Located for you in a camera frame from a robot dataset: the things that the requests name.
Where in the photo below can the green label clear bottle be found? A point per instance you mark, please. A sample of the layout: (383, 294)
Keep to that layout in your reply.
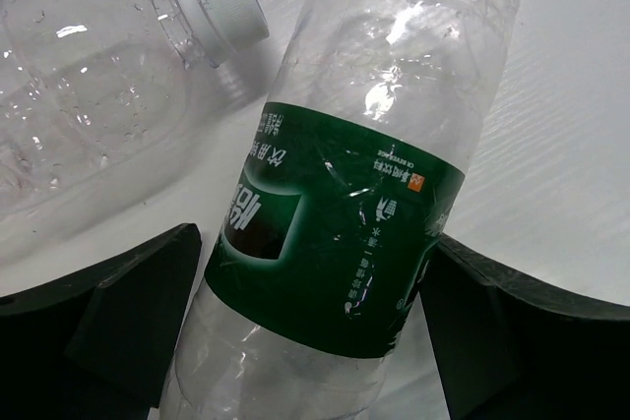
(362, 147)

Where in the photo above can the large clear plastic bottle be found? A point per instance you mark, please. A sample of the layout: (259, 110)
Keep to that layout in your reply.
(101, 101)

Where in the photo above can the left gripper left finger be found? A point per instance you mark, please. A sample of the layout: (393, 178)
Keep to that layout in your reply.
(97, 343)

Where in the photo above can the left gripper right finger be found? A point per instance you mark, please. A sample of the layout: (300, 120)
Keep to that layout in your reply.
(510, 346)

